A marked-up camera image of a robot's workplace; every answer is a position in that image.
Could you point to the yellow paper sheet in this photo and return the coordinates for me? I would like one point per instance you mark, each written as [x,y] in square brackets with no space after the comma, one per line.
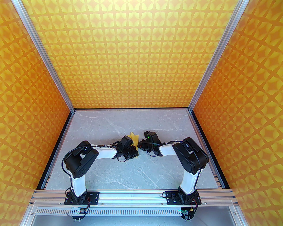
[133,136]

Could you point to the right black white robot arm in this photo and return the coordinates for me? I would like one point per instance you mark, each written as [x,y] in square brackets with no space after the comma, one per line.
[192,156]

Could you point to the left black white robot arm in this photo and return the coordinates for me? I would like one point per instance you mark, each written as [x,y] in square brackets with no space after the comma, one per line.
[79,161]

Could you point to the small circuit board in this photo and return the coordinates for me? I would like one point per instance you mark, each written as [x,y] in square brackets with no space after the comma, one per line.
[77,211]
[186,213]

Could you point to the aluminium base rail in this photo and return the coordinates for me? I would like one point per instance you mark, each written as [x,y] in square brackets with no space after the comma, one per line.
[132,196]

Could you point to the aluminium table side rail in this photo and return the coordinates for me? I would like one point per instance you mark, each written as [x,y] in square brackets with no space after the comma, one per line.
[65,132]
[198,132]

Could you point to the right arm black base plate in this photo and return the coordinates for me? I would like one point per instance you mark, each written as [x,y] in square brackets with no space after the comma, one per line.
[169,198]

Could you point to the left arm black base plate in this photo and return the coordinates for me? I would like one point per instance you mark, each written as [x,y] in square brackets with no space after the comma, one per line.
[94,197]

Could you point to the aluminium frame post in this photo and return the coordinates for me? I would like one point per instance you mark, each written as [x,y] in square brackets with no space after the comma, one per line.
[44,55]
[218,55]

